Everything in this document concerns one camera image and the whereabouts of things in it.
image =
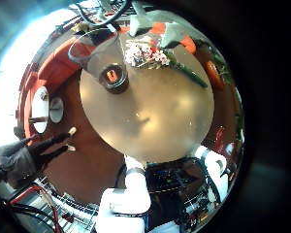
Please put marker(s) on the curved orange sofa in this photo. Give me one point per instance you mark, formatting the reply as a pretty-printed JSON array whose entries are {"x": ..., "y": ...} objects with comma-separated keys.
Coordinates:
[{"x": 55, "y": 66}]

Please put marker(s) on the clear glass vase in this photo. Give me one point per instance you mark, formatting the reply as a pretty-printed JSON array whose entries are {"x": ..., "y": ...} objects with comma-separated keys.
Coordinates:
[{"x": 102, "y": 55}]

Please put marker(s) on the large white round side table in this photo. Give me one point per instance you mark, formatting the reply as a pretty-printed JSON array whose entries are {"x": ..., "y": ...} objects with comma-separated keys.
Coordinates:
[{"x": 40, "y": 110}]

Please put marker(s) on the bouquet with green stem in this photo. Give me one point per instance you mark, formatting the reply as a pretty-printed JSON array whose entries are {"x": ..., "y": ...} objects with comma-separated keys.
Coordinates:
[{"x": 145, "y": 55}]

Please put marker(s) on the grey equipment shelf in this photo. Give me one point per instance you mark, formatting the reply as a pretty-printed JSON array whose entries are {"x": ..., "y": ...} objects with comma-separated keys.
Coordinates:
[{"x": 74, "y": 210}]

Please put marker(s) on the black equipment cart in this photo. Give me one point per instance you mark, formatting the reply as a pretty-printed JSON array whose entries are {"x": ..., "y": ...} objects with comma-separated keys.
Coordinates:
[{"x": 171, "y": 184}]

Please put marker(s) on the small white round side table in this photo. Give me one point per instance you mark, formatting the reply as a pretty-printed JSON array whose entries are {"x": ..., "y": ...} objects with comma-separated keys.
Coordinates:
[{"x": 56, "y": 110}]

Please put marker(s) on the red glossy stool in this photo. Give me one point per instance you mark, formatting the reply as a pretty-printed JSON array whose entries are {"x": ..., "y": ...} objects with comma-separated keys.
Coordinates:
[{"x": 219, "y": 137}]

